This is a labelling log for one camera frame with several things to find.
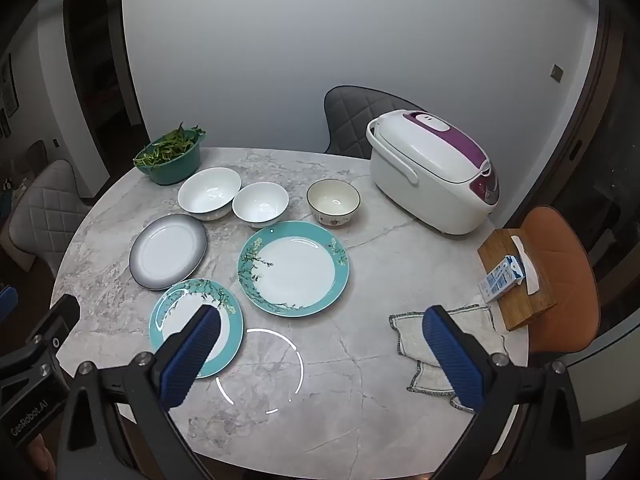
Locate white purple rice cooker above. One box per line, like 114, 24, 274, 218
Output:
366, 109, 501, 236

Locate wooden board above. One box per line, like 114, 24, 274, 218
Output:
477, 227, 558, 332

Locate large teal floral plate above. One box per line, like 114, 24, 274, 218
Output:
237, 221, 350, 318

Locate orange chair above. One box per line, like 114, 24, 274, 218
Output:
520, 206, 601, 356

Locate cream patterned bowl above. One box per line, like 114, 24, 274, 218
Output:
306, 179, 361, 230

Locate large wall picture frame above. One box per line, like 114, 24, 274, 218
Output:
0, 52, 21, 113

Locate dark grey quilted chair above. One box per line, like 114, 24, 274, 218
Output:
323, 86, 426, 158

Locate small teal floral plate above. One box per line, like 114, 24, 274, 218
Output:
148, 278, 245, 380

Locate green plastic basin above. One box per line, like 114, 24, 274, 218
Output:
134, 127, 207, 186

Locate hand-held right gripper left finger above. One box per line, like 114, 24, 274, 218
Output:
56, 304, 223, 480

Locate grey rimmed plate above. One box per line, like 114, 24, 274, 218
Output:
128, 213, 209, 291

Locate large white bowl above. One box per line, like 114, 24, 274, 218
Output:
177, 167, 242, 222

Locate light grey quilted chair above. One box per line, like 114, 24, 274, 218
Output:
0, 159, 93, 278

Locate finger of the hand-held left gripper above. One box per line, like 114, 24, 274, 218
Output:
22, 294, 81, 361
0, 284, 17, 323

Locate blue white milk carton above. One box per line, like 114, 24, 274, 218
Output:
477, 255, 527, 305

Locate white dishcloth green stitching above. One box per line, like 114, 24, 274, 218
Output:
389, 304, 510, 415

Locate white tissue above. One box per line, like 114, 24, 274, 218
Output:
510, 234, 543, 296

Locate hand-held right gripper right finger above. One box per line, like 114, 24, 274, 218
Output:
422, 305, 586, 480

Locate green leafy vegetables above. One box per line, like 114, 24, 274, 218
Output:
133, 122, 203, 168

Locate small white bowl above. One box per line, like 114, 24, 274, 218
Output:
232, 182, 289, 229

